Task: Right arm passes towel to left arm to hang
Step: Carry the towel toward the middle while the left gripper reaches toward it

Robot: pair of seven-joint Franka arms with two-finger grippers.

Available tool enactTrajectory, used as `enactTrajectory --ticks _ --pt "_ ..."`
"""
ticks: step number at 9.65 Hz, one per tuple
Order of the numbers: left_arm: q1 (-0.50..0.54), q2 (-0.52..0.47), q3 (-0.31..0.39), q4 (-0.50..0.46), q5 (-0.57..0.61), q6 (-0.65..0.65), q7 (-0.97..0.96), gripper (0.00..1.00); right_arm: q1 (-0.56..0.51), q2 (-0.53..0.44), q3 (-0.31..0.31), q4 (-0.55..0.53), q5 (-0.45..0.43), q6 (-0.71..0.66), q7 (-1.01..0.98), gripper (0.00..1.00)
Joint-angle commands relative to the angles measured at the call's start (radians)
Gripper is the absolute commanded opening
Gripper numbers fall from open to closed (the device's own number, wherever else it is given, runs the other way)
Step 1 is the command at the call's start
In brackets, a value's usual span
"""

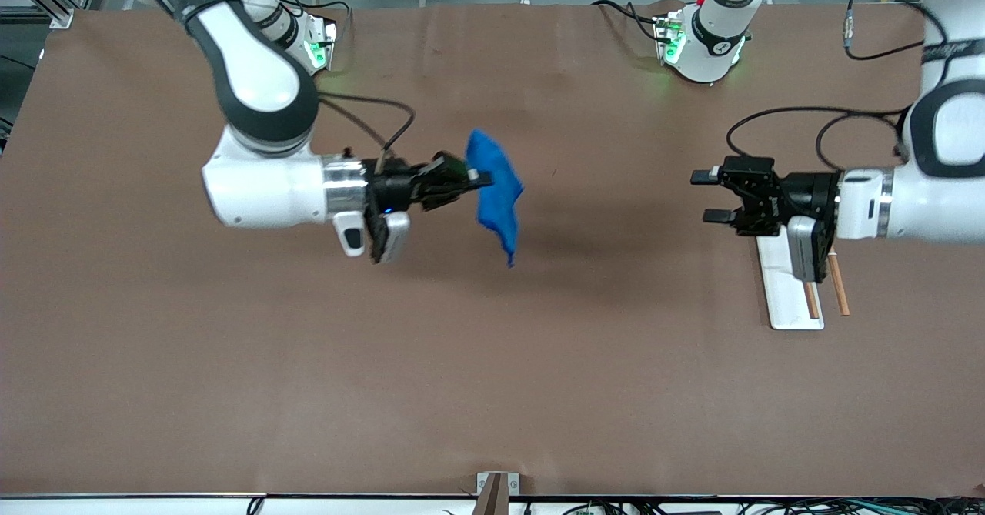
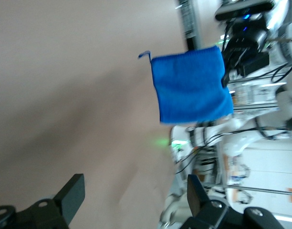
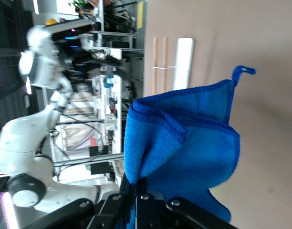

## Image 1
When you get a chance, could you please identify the black base power cable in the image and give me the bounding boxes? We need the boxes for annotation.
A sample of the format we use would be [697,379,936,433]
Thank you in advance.
[591,0,667,43]

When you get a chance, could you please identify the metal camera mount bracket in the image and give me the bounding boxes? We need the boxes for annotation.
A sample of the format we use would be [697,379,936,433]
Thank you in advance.
[476,472,521,515]

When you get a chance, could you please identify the green lit base connector box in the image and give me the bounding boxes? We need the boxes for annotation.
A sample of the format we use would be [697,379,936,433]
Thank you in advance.
[305,16,341,74]
[653,12,687,66]

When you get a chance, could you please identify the white towel rack wooden bars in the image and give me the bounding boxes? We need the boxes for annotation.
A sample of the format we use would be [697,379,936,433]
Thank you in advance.
[756,234,852,331]

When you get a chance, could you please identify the blue microfibre towel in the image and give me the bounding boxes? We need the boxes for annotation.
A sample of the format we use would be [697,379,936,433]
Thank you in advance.
[466,129,525,268]

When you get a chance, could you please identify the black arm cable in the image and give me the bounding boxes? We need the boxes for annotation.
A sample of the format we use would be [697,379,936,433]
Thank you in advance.
[726,0,949,174]
[231,0,417,174]

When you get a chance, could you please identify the brown table cover sheet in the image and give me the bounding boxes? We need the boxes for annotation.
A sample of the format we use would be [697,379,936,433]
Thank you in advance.
[0,1,985,498]

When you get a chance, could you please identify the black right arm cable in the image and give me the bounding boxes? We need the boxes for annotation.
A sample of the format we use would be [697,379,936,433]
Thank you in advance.
[231,0,417,174]

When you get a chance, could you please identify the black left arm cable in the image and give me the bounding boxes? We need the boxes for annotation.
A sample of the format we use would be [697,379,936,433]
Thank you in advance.
[726,0,949,174]

